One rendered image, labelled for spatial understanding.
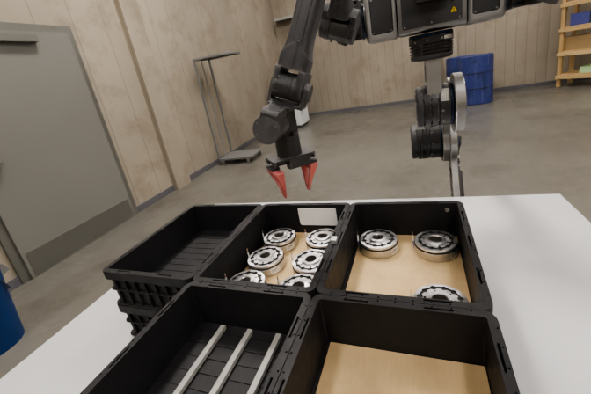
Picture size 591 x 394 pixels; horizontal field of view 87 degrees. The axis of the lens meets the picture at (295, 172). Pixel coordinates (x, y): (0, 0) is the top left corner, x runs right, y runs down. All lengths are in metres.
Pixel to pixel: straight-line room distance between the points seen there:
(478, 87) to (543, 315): 6.66
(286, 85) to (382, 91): 8.17
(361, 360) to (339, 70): 8.47
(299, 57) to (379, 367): 0.59
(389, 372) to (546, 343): 0.40
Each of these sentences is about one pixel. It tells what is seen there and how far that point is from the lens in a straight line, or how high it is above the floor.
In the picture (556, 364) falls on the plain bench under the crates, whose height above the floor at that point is 0.70.
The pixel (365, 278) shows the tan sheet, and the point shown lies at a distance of 0.82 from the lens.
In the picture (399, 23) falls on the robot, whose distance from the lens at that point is 1.14.
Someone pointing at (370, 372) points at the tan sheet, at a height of 0.83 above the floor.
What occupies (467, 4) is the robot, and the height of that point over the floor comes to 1.43.
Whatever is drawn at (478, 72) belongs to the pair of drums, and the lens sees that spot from 7.43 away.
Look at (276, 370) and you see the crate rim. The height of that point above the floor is 0.93.
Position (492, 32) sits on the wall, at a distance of 8.93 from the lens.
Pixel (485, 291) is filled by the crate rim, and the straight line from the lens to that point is 0.65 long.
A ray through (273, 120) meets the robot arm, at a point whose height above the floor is 1.25.
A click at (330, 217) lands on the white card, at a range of 0.99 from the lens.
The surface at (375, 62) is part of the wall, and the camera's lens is 8.77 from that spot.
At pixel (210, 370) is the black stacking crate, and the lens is 0.72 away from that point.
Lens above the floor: 1.34
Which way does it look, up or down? 18 degrees down
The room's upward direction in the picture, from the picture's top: 11 degrees counter-clockwise
